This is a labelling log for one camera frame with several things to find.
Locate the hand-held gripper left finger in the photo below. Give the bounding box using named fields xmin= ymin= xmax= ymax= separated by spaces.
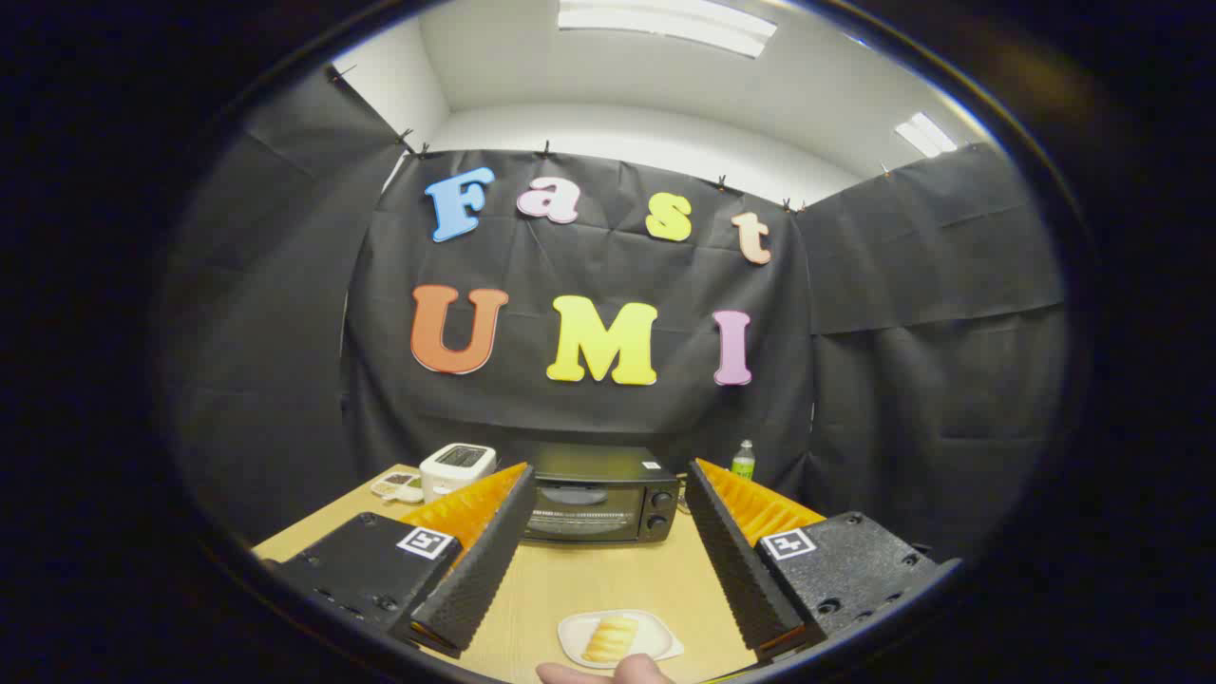
xmin=261 ymin=463 xmax=539 ymax=658

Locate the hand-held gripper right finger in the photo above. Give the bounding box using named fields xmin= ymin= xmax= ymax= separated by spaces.
xmin=685 ymin=459 xmax=960 ymax=663

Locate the white plate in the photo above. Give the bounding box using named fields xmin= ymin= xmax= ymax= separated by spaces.
xmin=558 ymin=609 xmax=685 ymax=672

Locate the black toaster oven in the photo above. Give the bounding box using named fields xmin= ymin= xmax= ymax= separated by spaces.
xmin=521 ymin=445 xmax=682 ymax=545

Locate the yellow bread pastry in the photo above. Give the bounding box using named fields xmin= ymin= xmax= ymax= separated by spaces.
xmin=581 ymin=616 xmax=639 ymax=664

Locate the white pop-up toaster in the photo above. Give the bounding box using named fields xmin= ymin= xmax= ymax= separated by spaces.
xmin=419 ymin=443 xmax=498 ymax=504

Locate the long ceiling light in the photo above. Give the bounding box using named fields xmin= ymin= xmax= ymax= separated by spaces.
xmin=895 ymin=112 xmax=959 ymax=159
xmin=557 ymin=0 xmax=778 ymax=60

